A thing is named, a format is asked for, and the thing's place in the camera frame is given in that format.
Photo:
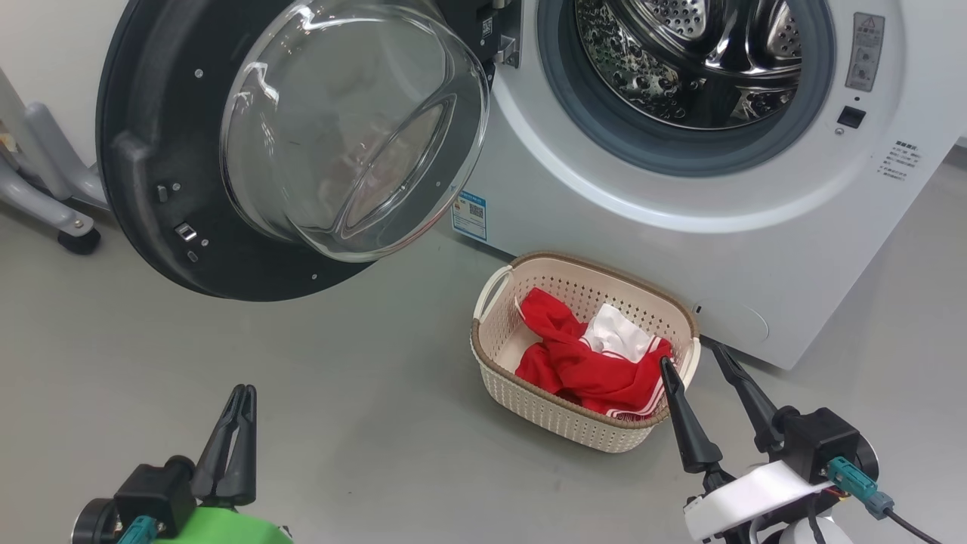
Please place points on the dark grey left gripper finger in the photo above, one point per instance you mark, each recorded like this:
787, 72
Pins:
243, 468
211, 468

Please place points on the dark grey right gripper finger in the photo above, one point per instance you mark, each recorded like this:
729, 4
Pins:
755, 408
695, 442

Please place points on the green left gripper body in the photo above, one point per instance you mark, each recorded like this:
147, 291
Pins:
227, 529

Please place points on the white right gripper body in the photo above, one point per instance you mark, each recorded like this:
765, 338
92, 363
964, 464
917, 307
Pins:
748, 495

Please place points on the red garment with white stripes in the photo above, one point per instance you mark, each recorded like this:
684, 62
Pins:
582, 370

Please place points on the white cloth garment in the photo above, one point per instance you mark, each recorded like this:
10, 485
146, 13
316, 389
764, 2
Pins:
616, 332

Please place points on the black round glass washer door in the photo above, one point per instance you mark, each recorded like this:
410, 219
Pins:
151, 189

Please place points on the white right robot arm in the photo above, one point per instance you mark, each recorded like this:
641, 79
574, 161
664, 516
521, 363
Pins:
820, 533

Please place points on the cream perforated laundry basket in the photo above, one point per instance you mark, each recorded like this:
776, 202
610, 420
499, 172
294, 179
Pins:
559, 423

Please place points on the white front-load washing machine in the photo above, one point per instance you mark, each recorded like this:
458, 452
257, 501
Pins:
755, 249

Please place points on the white partition panel curved grey leg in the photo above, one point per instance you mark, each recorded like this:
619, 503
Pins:
45, 211

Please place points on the blue energy label sticker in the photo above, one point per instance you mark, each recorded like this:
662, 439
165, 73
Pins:
468, 215

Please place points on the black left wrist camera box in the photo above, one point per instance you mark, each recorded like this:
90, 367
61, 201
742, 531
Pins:
155, 495

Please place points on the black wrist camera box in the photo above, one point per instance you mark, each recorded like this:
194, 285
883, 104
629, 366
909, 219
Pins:
155, 495
820, 442

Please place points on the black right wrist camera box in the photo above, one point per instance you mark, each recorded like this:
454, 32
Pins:
820, 442

